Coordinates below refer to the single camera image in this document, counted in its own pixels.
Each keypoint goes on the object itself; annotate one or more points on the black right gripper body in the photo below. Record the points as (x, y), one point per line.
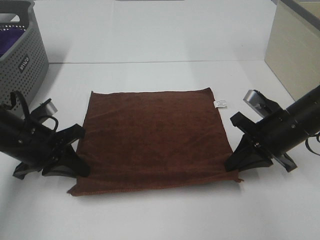
(278, 132)

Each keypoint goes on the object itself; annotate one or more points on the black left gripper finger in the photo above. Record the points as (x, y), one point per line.
(67, 164)
(23, 169)

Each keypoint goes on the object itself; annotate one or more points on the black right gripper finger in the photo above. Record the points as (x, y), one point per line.
(286, 161)
(249, 154)

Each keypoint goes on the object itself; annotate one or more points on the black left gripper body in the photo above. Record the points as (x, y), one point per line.
(39, 145)

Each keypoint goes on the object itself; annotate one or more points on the brown towel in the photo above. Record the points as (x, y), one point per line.
(137, 141)

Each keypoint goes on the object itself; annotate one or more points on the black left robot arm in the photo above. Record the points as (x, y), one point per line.
(12, 119)

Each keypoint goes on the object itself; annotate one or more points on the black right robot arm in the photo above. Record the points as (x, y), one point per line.
(307, 111)

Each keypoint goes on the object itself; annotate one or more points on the grey perforated laundry basket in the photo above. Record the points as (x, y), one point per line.
(24, 66)

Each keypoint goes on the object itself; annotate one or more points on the beige storage box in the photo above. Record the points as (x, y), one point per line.
(293, 50)

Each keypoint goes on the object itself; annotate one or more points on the purple cloth in basket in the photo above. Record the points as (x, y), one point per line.
(8, 38)

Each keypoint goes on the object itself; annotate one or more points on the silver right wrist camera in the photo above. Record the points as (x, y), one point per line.
(259, 103)

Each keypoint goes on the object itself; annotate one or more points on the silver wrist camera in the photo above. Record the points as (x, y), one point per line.
(44, 111)
(259, 103)

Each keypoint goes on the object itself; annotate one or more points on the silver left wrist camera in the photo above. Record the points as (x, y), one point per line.
(44, 111)

